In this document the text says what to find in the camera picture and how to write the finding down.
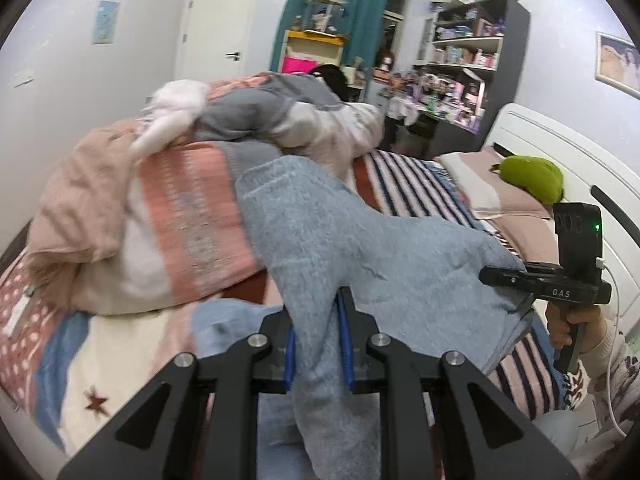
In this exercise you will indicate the teal curtain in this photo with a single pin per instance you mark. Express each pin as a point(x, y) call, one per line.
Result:
point(360, 5)

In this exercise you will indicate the white light switch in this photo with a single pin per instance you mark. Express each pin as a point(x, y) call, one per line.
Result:
point(23, 78)

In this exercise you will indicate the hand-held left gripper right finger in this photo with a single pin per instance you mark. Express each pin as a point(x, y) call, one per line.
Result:
point(345, 350)

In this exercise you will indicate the yellow shelf unit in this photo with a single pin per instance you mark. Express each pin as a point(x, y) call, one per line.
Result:
point(315, 42)

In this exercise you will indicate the glass display case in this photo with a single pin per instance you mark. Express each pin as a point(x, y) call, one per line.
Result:
point(325, 12)

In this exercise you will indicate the person's right forearm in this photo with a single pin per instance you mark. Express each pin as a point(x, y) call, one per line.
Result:
point(622, 385)

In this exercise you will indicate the white headboard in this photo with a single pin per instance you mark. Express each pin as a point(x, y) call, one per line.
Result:
point(550, 135)

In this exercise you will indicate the dark desk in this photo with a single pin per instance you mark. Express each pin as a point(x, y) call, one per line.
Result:
point(440, 130)

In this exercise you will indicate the black plush toy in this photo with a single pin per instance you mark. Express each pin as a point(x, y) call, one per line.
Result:
point(332, 80)

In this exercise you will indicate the person's right hand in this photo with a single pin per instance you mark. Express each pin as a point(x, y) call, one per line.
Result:
point(595, 327)

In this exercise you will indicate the pink grey patterned quilt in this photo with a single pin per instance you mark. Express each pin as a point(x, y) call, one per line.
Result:
point(165, 220)

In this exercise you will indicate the pink bag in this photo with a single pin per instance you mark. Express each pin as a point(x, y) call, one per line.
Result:
point(297, 65)

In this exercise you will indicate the framed wall picture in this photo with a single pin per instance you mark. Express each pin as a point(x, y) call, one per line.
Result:
point(620, 65)

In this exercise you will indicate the pink and white pillow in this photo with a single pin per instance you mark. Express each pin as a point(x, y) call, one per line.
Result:
point(480, 185)

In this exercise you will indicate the white plush toy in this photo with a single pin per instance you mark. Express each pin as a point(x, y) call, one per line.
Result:
point(170, 110)

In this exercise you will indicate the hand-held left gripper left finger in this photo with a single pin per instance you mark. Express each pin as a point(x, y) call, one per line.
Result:
point(288, 360)

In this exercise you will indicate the dark bookshelf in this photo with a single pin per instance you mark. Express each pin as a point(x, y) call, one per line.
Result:
point(510, 60)

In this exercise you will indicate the white door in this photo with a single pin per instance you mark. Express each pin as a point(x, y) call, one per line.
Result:
point(215, 30)

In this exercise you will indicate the mannequin head with wig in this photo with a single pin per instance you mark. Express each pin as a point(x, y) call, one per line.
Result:
point(386, 60)

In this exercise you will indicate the blue wall poster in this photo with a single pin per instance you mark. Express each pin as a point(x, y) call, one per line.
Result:
point(106, 22)

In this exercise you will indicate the green plush toy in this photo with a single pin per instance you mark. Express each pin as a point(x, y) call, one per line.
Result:
point(532, 177)

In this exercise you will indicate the grey pants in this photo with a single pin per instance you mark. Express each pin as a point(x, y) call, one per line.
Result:
point(390, 260)

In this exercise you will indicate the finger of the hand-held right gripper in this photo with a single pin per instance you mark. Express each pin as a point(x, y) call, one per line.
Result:
point(528, 304)
point(515, 277)

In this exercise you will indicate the window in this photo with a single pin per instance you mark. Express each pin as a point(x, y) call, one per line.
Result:
point(395, 25)

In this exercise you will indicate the folded light blue garment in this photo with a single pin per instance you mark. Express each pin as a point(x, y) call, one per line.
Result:
point(230, 325)

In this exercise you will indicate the striped blanket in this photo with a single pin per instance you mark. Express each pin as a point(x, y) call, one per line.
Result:
point(415, 185)

